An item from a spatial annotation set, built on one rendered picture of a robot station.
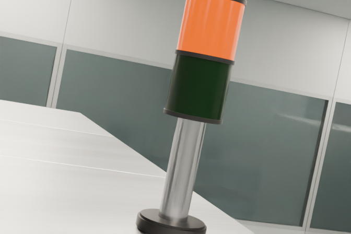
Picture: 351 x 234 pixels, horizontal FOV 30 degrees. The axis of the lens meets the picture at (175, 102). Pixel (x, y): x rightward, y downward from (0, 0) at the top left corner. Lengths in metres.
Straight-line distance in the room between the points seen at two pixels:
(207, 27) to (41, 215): 0.20
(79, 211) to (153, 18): 4.69
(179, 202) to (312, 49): 5.31
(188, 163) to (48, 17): 4.55
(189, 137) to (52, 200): 0.14
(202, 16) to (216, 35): 0.02
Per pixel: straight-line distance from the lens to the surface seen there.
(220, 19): 0.53
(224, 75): 0.53
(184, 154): 0.54
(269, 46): 5.63
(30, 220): 0.53
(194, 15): 0.53
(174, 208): 0.55
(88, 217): 0.56
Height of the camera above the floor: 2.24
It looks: 3 degrees down
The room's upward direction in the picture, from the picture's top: 11 degrees clockwise
